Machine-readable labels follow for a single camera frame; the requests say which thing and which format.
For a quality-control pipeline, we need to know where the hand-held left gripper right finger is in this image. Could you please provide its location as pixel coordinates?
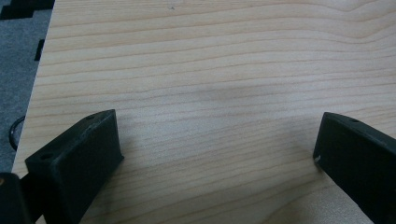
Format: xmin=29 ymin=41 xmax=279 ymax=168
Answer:
xmin=312 ymin=111 xmax=396 ymax=224

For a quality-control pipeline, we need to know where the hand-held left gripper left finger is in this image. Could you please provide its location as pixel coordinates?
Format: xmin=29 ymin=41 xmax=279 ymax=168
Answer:
xmin=24 ymin=108 xmax=125 ymax=224

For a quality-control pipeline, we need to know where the black metal stand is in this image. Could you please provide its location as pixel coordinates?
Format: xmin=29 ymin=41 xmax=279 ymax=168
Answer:
xmin=0 ymin=0 xmax=56 ymax=21

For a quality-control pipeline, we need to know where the black looped cable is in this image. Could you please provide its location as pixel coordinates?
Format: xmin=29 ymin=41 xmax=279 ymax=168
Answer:
xmin=8 ymin=115 xmax=27 ymax=152

